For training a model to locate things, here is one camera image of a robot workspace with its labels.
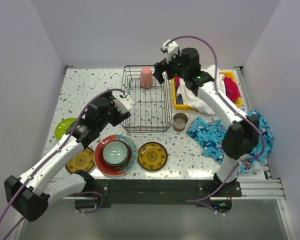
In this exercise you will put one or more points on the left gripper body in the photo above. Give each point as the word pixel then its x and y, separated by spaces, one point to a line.
pixel 113 113

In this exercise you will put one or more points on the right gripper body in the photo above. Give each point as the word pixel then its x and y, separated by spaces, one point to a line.
pixel 176 70

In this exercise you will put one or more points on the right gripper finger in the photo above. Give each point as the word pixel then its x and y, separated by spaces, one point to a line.
pixel 161 66
pixel 158 73

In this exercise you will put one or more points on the pink cup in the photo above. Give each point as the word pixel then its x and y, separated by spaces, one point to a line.
pixel 146 78

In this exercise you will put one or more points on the wire dish rack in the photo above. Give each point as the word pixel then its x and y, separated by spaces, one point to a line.
pixel 152 111

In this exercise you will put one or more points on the metal cup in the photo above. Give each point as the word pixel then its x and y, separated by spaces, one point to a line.
pixel 179 121

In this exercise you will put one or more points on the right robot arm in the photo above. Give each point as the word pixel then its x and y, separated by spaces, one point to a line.
pixel 241 129

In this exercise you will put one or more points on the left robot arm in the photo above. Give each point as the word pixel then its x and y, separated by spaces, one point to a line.
pixel 27 194

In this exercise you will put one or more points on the white towel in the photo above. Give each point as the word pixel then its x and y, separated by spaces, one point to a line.
pixel 189 98

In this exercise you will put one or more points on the light blue bowl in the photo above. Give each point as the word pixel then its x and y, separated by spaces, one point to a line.
pixel 115 153

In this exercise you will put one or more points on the yellow plastic bin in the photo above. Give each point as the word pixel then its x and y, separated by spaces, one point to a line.
pixel 178 101

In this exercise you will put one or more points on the red and blue plate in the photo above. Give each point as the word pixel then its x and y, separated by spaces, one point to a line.
pixel 133 158

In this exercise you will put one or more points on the right yellow patterned plate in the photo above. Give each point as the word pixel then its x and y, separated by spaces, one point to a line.
pixel 152 156

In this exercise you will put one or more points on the yellow patterned plate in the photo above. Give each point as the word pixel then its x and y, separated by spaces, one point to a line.
pixel 152 156
pixel 82 161

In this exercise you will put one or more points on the red bowl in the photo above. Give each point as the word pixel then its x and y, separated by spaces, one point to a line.
pixel 112 168

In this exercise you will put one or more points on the red cloth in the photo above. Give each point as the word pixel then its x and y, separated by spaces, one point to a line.
pixel 231 89

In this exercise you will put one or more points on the left yellow patterned plate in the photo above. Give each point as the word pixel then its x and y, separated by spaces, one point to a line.
pixel 82 161

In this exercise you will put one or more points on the blue patterned cloth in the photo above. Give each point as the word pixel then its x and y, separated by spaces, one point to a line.
pixel 209 135

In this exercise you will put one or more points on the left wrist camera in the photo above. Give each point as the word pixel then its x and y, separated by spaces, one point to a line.
pixel 124 103

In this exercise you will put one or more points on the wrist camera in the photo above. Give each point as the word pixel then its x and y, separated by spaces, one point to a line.
pixel 124 103
pixel 171 49

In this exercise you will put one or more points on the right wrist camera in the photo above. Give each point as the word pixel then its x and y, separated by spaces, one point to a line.
pixel 171 49

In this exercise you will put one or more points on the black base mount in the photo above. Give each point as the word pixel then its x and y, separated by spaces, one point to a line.
pixel 109 192

